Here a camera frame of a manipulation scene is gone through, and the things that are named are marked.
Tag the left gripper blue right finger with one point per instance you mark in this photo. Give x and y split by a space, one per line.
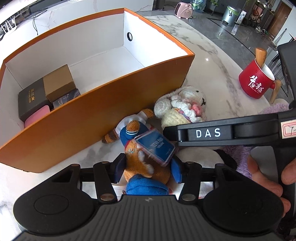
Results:
177 169

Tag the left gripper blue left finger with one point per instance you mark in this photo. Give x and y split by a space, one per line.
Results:
117 168

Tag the brown bear plush blue outfit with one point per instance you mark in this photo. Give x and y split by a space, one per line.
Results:
143 174

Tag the panda plush pink striped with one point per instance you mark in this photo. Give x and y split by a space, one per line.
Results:
206 157

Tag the crocheted white bunny plush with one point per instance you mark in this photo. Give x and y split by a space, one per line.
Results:
182 106

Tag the dark printed small box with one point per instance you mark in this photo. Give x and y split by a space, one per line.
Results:
66 98

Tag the pink rectangular case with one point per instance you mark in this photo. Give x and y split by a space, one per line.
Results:
37 115

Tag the brown kraft cardboard box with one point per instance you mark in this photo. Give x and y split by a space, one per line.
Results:
58 83

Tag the black box gold lettering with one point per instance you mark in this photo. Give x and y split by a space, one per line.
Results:
31 99

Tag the person right hand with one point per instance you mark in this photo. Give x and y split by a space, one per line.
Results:
288 177

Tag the large orange cardboard box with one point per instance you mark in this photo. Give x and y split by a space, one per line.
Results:
120 62

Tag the grey pedal trash bin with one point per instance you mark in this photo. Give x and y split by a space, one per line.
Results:
230 16

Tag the blue water jug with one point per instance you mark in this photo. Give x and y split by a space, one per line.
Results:
198 5

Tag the pink space heater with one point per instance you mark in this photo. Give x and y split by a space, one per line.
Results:
183 10

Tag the white wifi router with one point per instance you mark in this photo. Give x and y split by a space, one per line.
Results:
8 26

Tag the red mug wooden handle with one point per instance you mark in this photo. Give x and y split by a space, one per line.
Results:
257 78

